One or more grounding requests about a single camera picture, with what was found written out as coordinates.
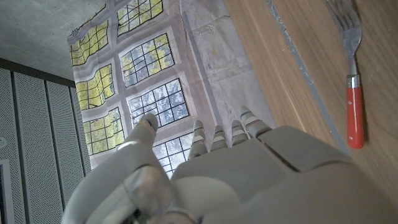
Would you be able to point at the printed window backdrop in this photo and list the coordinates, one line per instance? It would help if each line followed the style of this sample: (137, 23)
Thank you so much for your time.
(155, 77)

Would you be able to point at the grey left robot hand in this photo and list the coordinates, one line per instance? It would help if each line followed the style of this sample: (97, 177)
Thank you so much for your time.
(248, 180)

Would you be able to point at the grey tape outline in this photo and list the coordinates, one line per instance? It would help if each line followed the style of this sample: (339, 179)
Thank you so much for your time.
(300, 65)

